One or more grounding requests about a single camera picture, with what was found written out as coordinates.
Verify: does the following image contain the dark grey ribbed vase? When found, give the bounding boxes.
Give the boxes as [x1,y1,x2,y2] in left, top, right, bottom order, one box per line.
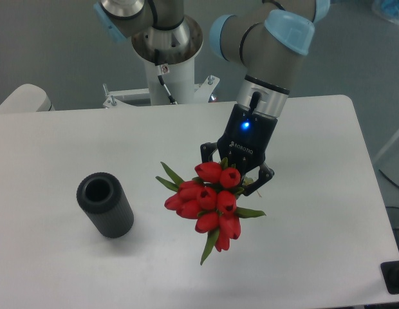
[76,172,134,238]

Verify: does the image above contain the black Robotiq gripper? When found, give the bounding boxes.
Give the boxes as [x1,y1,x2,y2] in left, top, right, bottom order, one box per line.
[200,104,277,196]

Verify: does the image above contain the red tulip bouquet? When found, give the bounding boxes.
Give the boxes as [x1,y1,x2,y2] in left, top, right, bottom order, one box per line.
[156,158,266,264]

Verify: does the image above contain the white chair left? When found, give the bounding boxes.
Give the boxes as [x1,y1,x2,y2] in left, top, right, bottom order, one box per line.
[0,84,55,115]

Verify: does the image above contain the black box table edge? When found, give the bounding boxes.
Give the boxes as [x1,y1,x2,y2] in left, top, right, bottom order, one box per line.
[380,261,399,295]

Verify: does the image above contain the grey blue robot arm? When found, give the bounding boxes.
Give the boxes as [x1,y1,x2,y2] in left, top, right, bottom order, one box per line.
[93,1,330,195]

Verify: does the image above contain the blue plastic bag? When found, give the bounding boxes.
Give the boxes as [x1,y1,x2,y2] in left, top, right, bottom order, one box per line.
[372,0,399,24]

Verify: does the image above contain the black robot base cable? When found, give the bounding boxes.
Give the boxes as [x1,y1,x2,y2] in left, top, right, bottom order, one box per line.
[153,48,178,106]

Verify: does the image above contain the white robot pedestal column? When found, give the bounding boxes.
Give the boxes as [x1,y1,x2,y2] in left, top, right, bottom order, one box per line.
[102,61,220,109]

